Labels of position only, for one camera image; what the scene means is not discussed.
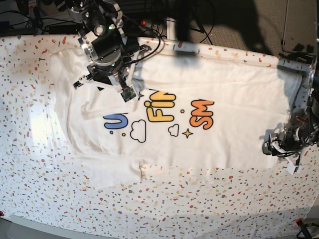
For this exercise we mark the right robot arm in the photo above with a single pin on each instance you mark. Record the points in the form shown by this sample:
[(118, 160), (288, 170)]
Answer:
[(101, 31)]

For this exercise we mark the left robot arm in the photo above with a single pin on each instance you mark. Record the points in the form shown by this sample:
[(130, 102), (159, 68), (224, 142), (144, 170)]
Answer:
[(303, 110)]

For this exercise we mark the white printed T-shirt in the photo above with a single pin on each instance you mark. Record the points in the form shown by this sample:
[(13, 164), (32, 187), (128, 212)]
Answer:
[(191, 112)]

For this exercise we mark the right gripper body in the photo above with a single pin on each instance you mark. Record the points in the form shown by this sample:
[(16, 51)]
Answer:
[(114, 71)]

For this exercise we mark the red clamp right corner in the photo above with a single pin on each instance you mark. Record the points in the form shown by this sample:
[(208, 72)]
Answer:
[(303, 233)]

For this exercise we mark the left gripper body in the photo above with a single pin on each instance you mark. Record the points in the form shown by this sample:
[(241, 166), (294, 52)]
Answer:
[(285, 145)]

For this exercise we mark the terrazzo patterned tablecloth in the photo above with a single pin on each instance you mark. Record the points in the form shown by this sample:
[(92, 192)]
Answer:
[(42, 181)]

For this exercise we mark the white metal table leg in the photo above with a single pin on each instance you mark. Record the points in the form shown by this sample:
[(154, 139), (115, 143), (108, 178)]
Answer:
[(170, 28)]

